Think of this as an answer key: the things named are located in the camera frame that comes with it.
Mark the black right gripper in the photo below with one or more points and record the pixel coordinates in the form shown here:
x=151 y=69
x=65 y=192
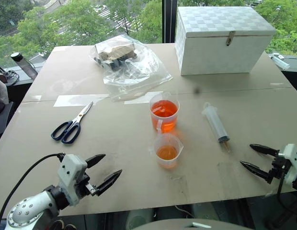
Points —
x=279 y=167

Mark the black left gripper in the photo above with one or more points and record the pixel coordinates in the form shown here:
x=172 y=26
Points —
x=84 y=185

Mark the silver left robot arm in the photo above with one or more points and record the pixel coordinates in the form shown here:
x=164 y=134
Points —
x=26 y=210

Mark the clear plastic syringe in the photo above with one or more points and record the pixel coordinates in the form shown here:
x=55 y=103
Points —
x=215 y=122

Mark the small clear cup orange liquid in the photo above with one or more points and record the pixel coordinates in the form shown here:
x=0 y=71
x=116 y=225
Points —
x=166 y=153

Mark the large clear cup orange liquid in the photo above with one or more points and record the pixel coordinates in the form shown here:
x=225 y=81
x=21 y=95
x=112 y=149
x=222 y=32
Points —
x=164 y=116

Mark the packaged syringe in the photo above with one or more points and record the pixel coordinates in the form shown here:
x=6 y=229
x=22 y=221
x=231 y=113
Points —
x=280 y=61

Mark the dark rounded shoes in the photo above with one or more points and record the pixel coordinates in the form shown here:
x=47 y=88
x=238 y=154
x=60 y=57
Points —
x=63 y=225

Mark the long clear tape strip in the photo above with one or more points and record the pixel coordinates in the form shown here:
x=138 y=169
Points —
x=76 y=100

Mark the grey rounded base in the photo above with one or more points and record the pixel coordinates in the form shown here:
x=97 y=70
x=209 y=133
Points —
x=177 y=225

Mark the clear plastic bag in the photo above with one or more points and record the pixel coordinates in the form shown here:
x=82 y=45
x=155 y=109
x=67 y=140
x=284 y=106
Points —
x=141 y=79

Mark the black parts in bag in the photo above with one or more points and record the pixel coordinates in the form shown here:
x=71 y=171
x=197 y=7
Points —
x=117 y=64

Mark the white checkered lidded box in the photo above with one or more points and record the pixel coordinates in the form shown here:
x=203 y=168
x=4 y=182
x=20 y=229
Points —
x=218 y=56

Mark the black chair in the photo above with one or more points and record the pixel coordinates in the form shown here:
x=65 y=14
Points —
x=2 y=119

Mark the black side desk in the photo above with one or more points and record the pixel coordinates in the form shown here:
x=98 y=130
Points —
x=21 y=83

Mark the tan cardboard block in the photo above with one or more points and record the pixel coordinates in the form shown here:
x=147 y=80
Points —
x=117 y=51

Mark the metal box latch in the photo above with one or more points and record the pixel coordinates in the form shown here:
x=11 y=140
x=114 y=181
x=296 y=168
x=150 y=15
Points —
x=230 y=38

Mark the dark bottle with black cap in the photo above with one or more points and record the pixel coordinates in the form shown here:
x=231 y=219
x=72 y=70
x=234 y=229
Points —
x=24 y=65

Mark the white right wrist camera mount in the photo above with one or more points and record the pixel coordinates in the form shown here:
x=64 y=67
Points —
x=291 y=153

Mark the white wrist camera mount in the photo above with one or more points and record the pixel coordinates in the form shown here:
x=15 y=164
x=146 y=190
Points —
x=69 y=170
x=291 y=153

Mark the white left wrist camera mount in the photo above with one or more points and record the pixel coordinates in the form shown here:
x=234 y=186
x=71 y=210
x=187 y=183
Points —
x=69 y=170

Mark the black window frame post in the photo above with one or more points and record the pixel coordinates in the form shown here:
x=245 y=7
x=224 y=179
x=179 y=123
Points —
x=169 y=21

